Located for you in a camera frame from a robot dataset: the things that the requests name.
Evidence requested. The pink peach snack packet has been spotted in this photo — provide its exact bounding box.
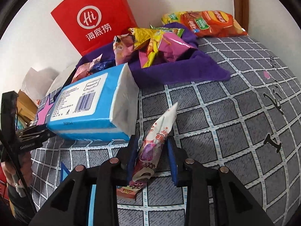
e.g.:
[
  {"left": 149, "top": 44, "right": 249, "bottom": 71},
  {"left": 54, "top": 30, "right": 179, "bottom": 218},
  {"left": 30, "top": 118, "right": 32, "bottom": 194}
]
[{"left": 71, "top": 54, "right": 103, "bottom": 83}]

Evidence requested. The white pink long snack packet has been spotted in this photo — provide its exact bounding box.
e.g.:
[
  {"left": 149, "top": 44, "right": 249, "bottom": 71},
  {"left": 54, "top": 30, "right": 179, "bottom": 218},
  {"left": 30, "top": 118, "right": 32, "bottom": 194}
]
[{"left": 116, "top": 103, "right": 178, "bottom": 199}]

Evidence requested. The blue snack packet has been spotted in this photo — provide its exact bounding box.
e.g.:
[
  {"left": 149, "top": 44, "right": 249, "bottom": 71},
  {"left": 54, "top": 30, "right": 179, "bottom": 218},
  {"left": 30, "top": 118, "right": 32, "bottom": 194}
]
[{"left": 88, "top": 60, "right": 116, "bottom": 74}]

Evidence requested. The yellow triangular snack bag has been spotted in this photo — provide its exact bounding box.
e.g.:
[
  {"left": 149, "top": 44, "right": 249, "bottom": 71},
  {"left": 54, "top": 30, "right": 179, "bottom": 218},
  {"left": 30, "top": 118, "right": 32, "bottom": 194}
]
[{"left": 128, "top": 27, "right": 163, "bottom": 52}]

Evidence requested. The pink yellow snack bag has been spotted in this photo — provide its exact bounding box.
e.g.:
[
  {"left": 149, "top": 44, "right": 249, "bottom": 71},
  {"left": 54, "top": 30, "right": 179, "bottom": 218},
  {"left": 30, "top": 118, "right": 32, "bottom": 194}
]
[{"left": 138, "top": 31, "right": 196, "bottom": 68}]

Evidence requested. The green triangular snack bag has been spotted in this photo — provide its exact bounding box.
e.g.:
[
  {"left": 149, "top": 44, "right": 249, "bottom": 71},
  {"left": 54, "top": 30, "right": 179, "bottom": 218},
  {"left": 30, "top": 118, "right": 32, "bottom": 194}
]
[{"left": 150, "top": 25, "right": 185, "bottom": 37}]

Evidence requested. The panda print snack packet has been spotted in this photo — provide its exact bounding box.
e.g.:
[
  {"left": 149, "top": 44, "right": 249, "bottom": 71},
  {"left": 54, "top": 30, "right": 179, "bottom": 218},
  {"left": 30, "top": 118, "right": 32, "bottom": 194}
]
[{"left": 113, "top": 34, "right": 134, "bottom": 65}]

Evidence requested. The person's left hand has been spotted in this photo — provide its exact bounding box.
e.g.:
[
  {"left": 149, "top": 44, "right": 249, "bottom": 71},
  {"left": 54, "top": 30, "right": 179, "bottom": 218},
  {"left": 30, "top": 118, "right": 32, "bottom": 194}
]
[{"left": 0, "top": 151, "right": 34, "bottom": 198}]

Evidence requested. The wooden shelf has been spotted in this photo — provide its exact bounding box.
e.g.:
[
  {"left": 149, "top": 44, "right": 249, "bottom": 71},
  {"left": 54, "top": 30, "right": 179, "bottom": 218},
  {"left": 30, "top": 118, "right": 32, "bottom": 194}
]
[{"left": 17, "top": 90, "right": 38, "bottom": 124}]

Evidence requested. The white Miniso plastic bag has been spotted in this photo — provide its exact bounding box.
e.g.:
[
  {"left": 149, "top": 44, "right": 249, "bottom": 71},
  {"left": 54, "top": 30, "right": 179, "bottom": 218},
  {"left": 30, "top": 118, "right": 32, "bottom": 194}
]
[{"left": 20, "top": 67, "right": 59, "bottom": 102}]

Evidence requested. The blue tissue pack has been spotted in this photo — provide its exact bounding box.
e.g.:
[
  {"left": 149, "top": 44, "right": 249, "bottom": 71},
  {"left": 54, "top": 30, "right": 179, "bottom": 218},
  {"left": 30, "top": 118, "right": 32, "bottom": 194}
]
[{"left": 47, "top": 64, "right": 139, "bottom": 141}]

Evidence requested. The grey checked tablecloth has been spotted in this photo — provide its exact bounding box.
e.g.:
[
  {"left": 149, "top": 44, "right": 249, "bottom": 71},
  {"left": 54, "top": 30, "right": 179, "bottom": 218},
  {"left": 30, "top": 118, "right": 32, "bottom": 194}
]
[{"left": 31, "top": 36, "right": 300, "bottom": 225}]

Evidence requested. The red Haidilao paper bag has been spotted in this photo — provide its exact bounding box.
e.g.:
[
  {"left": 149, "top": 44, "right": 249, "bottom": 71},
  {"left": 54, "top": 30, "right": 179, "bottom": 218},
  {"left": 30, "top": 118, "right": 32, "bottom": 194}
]
[{"left": 51, "top": 0, "right": 137, "bottom": 56}]

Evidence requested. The orange chips bag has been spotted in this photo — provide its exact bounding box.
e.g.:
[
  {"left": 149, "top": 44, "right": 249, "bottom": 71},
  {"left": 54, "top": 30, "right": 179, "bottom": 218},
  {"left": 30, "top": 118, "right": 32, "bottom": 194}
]
[{"left": 180, "top": 10, "right": 247, "bottom": 38}]

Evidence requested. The yellow chips bag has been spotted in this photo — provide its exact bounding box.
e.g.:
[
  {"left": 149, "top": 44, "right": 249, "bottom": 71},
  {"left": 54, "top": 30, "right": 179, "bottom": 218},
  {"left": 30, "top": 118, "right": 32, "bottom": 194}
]
[{"left": 161, "top": 11, "right": 187, "bottom": 25}]

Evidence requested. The brown wooden door frame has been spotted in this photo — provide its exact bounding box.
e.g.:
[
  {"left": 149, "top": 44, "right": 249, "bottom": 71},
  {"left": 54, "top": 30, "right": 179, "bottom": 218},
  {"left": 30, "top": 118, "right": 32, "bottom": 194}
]
[{"left": 233, "top": 0, "right": 249, "bottom": 31}]

